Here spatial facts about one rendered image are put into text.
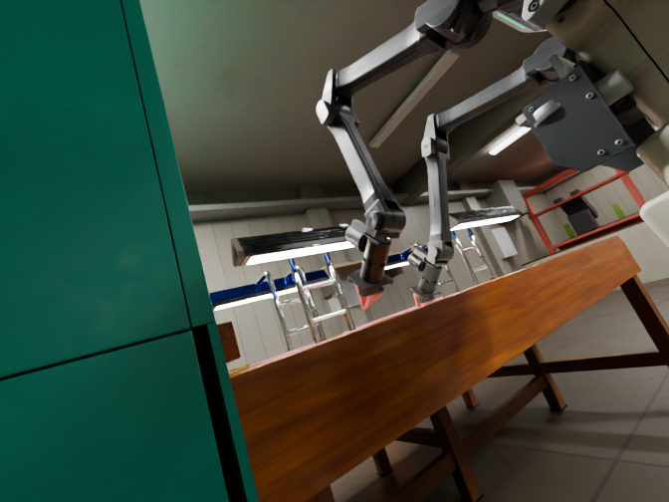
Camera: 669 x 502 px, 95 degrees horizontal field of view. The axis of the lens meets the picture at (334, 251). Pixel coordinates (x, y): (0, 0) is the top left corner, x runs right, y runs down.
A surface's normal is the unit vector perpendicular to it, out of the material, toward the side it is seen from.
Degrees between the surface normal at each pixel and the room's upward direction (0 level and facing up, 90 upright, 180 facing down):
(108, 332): 90
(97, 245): 90
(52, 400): 90
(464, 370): 90
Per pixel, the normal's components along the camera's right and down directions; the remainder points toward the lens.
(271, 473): 0.48, -0.39
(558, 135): -0.82, 0.15
